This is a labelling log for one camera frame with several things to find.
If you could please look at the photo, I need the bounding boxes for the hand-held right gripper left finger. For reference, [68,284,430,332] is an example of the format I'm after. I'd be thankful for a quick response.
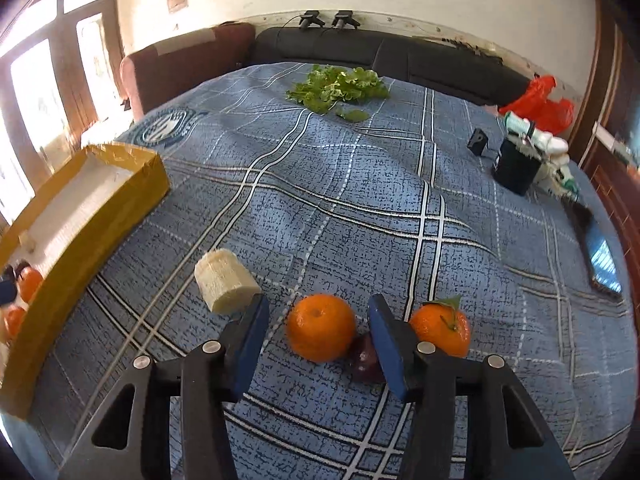
[57,292,271,480]

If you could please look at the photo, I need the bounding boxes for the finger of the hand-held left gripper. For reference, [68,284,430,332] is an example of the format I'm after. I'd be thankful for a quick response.
[0,266,20,307]

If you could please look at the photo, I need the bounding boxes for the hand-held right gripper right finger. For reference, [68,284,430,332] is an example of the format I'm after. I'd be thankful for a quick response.
[367,294,576,480]

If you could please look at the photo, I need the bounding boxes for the large orange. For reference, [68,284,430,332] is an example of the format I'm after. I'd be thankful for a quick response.
[17,266,45,303]

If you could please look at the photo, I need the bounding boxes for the small orange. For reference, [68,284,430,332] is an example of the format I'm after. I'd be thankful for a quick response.
[2,306,27,341]
[286,294,357,363]

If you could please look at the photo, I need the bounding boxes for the yellow cardboard box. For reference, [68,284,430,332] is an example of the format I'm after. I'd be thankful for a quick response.
[0,143,171,420]

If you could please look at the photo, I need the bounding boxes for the dark purple fruit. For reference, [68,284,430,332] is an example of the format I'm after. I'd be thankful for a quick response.
[348,334,387,385]

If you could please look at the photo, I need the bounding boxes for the orange with green leaf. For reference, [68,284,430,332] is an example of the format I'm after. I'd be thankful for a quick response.
[409,295,472,359]

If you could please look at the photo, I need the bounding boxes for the white peeled cylinder chunk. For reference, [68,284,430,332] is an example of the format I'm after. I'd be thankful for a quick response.
[194,248,263,316]

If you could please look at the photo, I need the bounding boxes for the wooden glass door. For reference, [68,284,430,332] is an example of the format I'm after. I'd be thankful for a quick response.
[0,0,126,231]

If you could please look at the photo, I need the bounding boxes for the black square container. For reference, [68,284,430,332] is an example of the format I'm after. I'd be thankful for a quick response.
[492,135,543,197]

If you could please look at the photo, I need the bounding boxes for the black smartphone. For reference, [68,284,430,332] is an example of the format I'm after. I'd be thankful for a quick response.
[567,200,625,297]

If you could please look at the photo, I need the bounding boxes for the green and white plastic bag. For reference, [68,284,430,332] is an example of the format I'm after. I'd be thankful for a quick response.
[547,167,582,202]

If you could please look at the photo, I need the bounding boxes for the white gloves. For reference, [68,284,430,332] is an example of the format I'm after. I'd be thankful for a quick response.
[502,112,573,181]

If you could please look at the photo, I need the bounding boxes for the green lettuce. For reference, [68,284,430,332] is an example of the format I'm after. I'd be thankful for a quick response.
[286,64,391,123]

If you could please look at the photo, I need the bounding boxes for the wooden brick-pattern counter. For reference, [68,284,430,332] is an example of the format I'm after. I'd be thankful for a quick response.
[582,125,640,281]

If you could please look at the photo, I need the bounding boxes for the brown chair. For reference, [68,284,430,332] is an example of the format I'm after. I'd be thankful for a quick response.
[120,24,257,123]

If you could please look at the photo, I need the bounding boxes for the red plastic bag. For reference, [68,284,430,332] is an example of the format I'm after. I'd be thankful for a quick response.
[499,75,576,136]

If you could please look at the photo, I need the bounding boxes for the black leather sofa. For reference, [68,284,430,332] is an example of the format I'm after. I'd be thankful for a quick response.
[250,27,533,106]

